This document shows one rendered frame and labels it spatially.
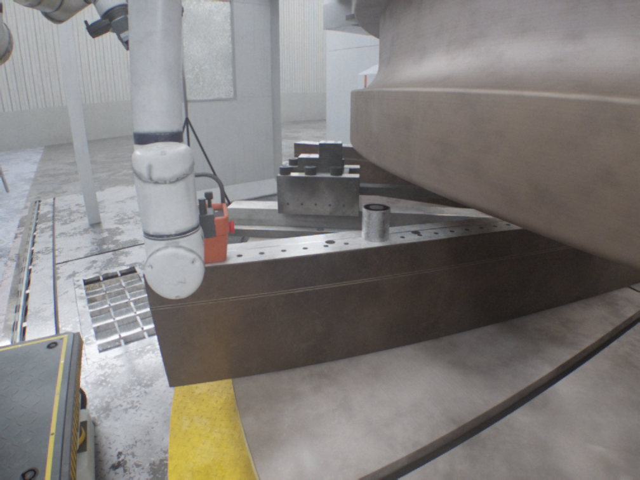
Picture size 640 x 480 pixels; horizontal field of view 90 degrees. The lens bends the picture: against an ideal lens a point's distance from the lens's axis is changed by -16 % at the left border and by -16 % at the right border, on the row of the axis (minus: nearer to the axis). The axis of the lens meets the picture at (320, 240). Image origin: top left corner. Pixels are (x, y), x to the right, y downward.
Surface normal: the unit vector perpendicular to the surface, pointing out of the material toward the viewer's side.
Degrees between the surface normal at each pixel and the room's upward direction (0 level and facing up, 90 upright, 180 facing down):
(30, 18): 90
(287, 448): 0
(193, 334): 90
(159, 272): 93
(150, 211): 90
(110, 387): 0
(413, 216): 71
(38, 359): 0
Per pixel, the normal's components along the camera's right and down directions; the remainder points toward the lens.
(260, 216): -0.10, 0.05
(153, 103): 0.27, 0.35
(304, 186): -0.11, 0.37
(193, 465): 0.00, -0.93
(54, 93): 0.59, 0.29
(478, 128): -0.92, 0.14
